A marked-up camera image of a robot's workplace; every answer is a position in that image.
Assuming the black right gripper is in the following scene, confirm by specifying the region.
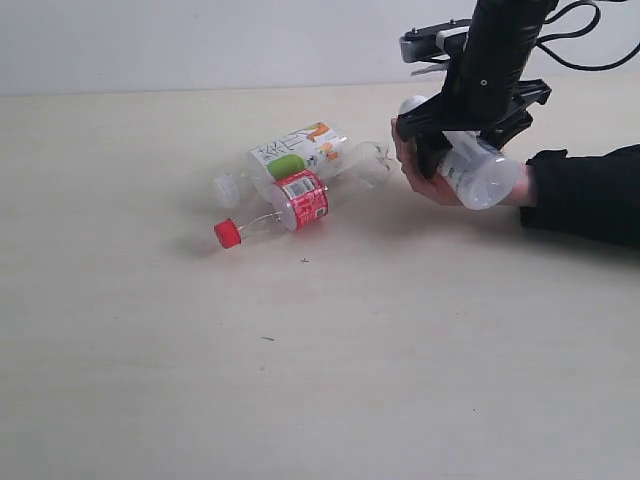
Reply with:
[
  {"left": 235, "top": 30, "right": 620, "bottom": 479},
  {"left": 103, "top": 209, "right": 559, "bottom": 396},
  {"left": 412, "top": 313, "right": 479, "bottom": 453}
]
[{"left": 399, "top": 30, "right": 551, "bottom": 179}]

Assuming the green white label yogurt bottle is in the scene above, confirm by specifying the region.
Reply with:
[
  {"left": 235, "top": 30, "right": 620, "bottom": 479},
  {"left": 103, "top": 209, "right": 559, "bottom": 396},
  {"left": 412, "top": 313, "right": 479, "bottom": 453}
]
[{"left": 395, "top": 116, "right": 522, "bottom": 210}]

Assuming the clear bottle red label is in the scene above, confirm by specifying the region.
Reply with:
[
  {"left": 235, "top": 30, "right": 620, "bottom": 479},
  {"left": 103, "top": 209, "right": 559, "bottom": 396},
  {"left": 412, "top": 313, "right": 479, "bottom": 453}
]
[{"left": 213, "top": 140, "right": 392, "bottom": 250}]

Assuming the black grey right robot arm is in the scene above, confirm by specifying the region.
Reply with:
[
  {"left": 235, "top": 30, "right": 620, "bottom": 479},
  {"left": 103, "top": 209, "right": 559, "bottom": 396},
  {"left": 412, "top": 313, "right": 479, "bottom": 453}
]
[{"left": 397, "top": 1, "right": 557, "bottom": 150}]

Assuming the clear tea bottle white cap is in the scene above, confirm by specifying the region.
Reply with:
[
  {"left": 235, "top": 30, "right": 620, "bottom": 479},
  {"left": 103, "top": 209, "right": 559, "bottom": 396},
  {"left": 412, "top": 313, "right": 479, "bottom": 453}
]
[{"left": 212, "top": 121, "right": 350, "bottom": 210}]

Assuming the person's open bare hand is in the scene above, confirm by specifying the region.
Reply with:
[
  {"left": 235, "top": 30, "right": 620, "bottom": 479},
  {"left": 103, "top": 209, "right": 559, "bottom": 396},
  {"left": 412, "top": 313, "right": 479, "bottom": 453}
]
[{"left": 389, "top": 115, "right": 531, "bottom": 207}]

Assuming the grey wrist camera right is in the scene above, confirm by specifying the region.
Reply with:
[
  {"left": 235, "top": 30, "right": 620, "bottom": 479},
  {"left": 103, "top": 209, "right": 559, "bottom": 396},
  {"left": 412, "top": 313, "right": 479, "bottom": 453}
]
[{"left": 399, "top": 19, "right": 471, "bottom": 64}]

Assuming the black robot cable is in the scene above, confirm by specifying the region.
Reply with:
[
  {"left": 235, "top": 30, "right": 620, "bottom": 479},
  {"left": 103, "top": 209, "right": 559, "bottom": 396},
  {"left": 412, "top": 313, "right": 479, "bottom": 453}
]
[{"left": 537, "top": 0, "right": 640, "bottom": 71}]

